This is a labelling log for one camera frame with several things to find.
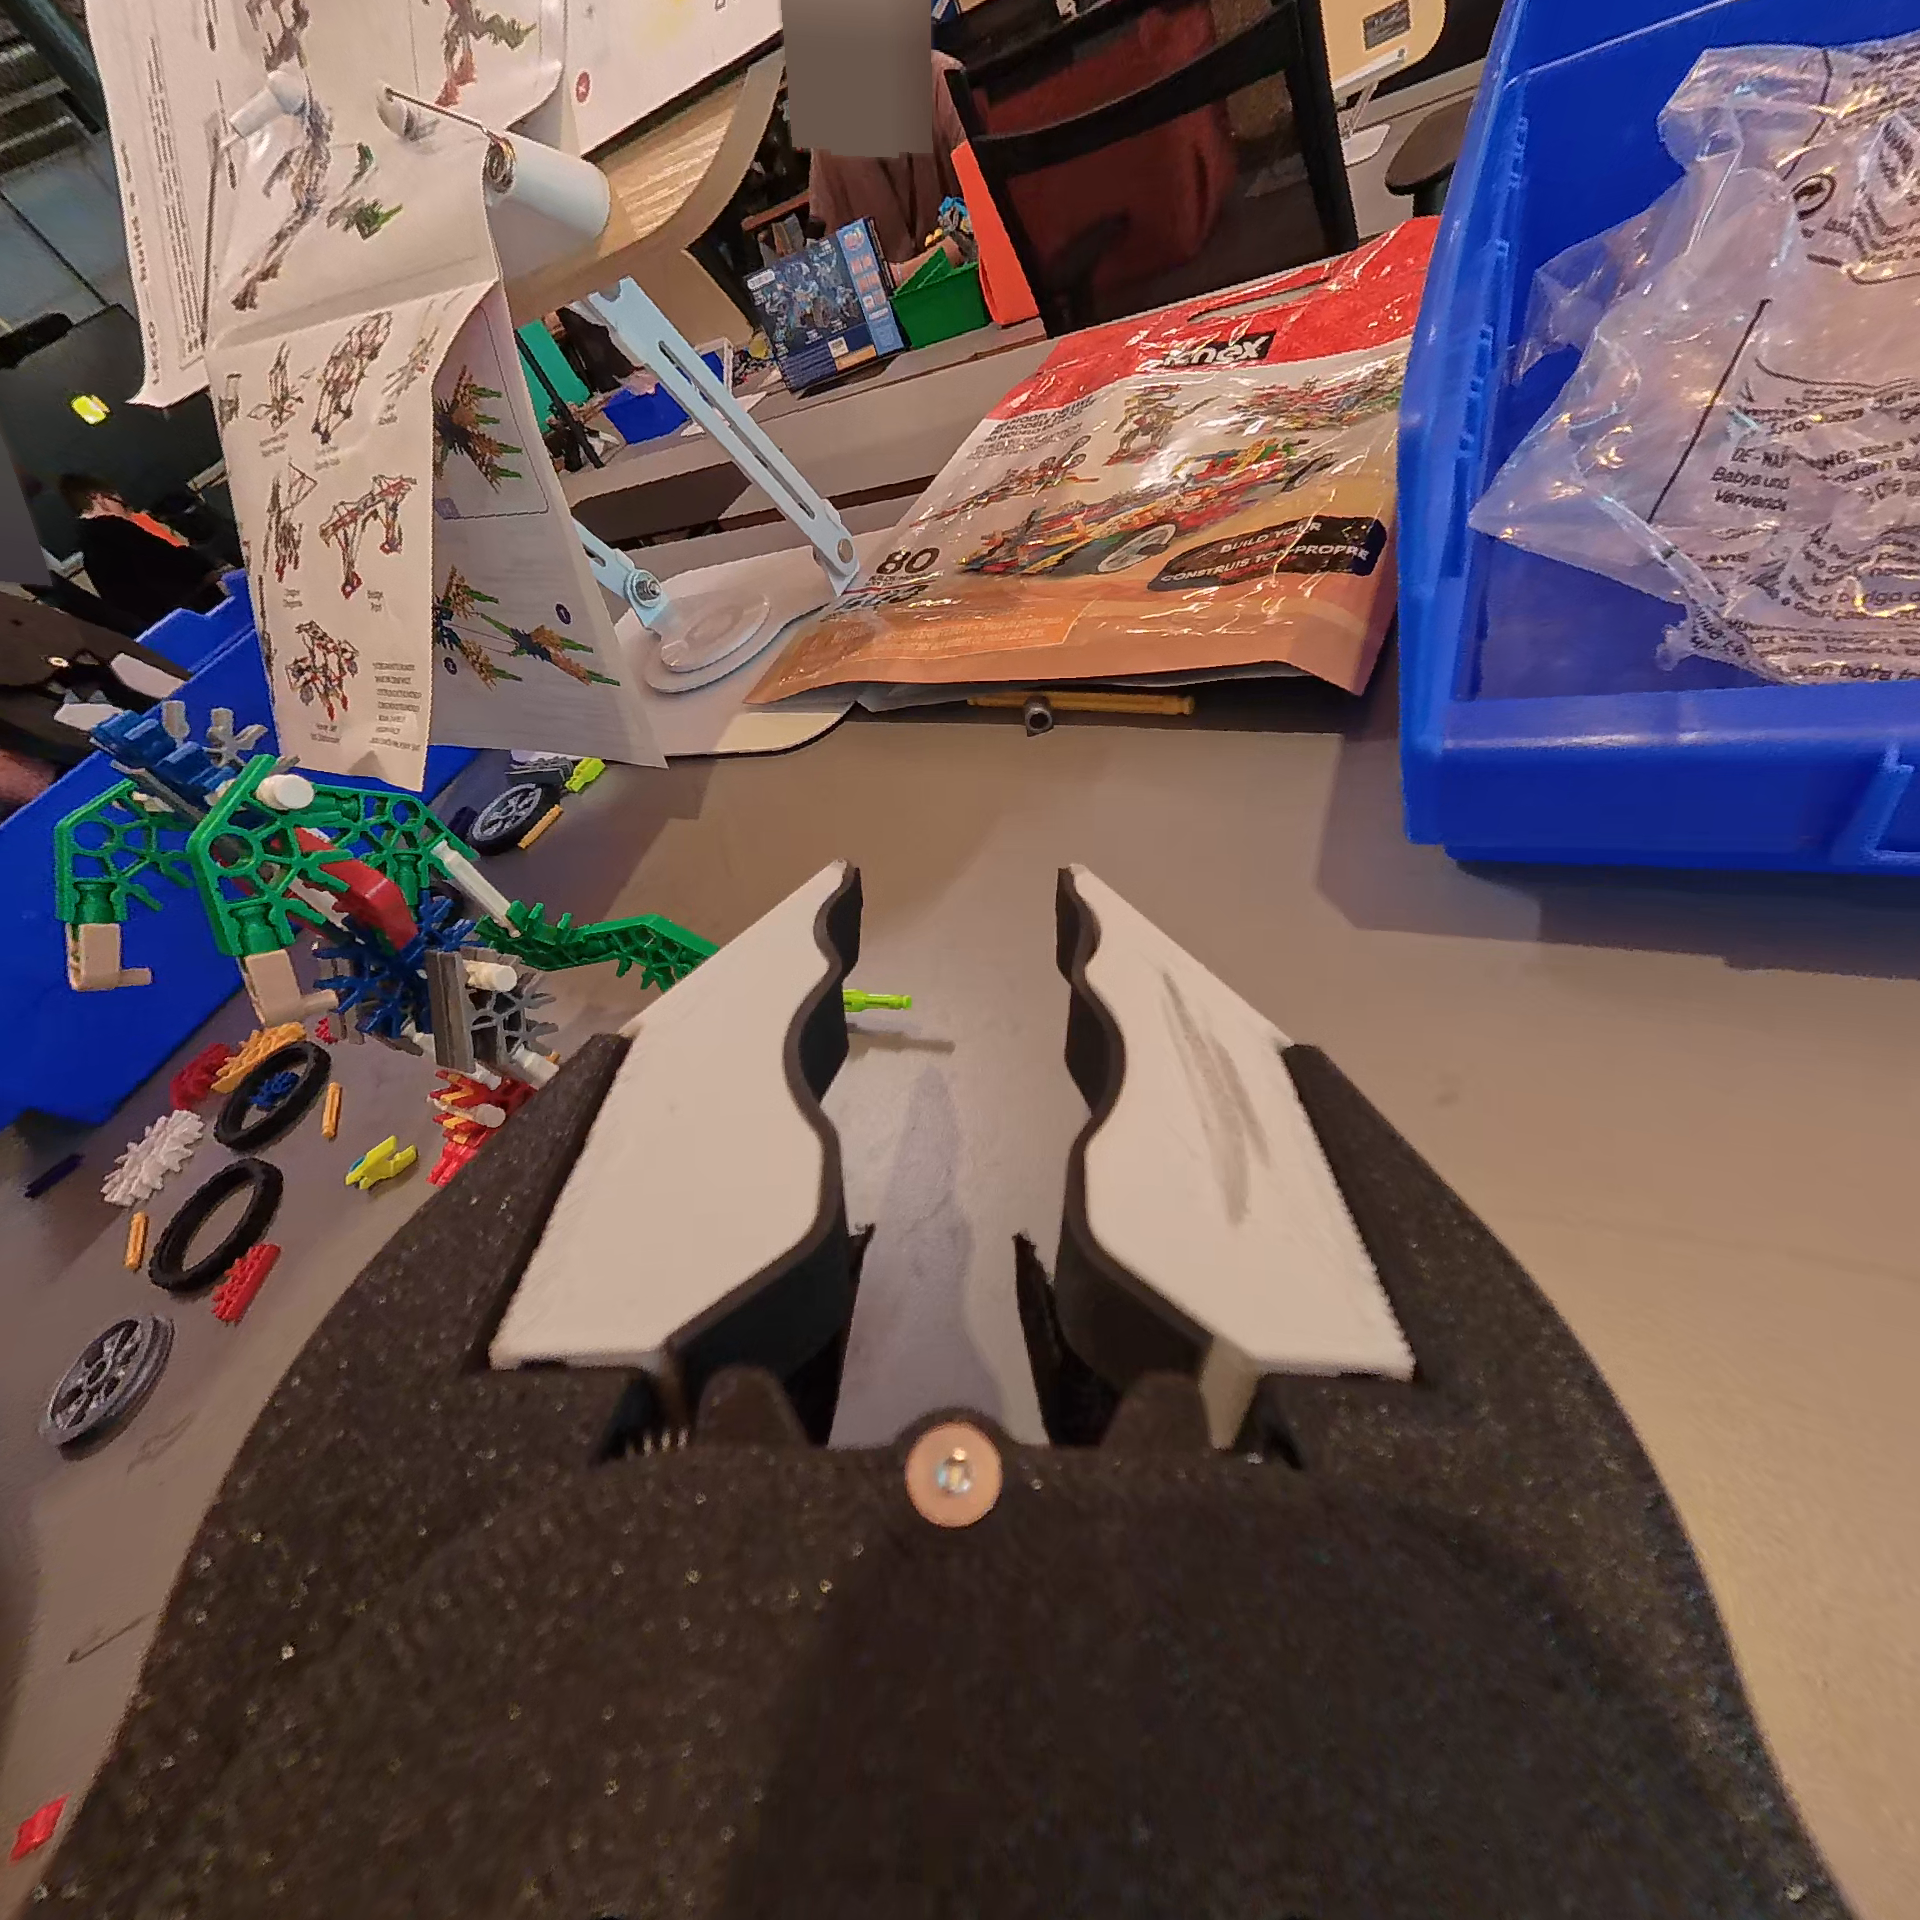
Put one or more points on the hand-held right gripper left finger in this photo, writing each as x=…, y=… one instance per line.
x=660, y=1187

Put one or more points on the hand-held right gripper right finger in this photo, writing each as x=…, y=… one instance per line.
x=1230, y=1187

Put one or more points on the colourful toy construction model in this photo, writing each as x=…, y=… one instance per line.
x=331, y=902

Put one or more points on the tan connector piece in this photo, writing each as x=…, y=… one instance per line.
x=105, y=956

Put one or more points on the blue plastic bin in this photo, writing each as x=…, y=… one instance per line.
x=76, y=1037
x=1592, y=766

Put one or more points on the green and lime connector cluster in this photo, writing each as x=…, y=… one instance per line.
x=614, y=948

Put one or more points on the black toy tire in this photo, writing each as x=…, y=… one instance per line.
x=308, y=1066
x=174, y=1261
x=509, y=812

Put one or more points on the red fan-shaped connector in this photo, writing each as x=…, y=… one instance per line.
x=243, y=1284

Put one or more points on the yellow rod with grey connector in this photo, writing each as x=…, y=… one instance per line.
x=1125, y=708

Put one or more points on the white snowflake connector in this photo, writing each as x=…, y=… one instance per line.
x=152, y=1155

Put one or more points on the grey toy wheel hub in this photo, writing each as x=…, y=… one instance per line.
x=105, y=1384

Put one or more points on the small purple rod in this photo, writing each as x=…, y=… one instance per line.
x=51, y=1174

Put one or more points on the pale metal stand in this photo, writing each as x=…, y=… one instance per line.
x=737, y=421

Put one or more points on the large model picture poster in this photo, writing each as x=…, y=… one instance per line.
x=331, y=392

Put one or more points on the tiny red plastic piece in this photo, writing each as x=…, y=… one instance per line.
x=37, y=1824

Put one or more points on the blue printed box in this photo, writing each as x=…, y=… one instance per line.
x=825, y=300

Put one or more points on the small green box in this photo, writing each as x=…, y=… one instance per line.
x=940, y=300

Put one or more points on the clear plastic parts bag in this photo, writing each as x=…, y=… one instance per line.
x=1740, y=392

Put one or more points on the black mesh chair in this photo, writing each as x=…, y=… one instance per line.
x=1155, y=166

